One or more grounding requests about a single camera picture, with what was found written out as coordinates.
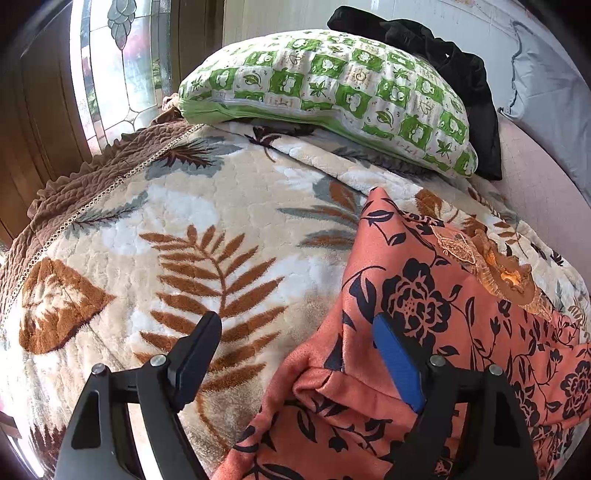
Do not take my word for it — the green checkered pillow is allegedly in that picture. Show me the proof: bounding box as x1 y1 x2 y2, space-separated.
178 28 479 179

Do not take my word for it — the leaf print fleece blanket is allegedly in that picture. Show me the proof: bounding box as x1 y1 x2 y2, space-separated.
0 121 591 480

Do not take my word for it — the orange floral garment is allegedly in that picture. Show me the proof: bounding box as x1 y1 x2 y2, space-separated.
217 186 591 480

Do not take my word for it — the brown quilted bedspread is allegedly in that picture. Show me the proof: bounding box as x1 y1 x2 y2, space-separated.
0 92 204 301

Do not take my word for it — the wooden door frame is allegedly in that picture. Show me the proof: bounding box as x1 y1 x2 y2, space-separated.
0 0 93 247

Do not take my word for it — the black cloth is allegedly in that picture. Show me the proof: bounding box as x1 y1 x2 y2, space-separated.
327 6 504 182

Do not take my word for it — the grey pillow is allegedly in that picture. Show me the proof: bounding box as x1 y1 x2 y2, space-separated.
499 21 591 204

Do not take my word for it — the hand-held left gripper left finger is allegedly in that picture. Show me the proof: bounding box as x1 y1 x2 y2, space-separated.
54 311 223 480

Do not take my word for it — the stained glass window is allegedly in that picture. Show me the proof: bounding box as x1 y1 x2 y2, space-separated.
69 0 182 155

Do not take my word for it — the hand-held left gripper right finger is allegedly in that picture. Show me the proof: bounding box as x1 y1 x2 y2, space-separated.
372 313 540 480

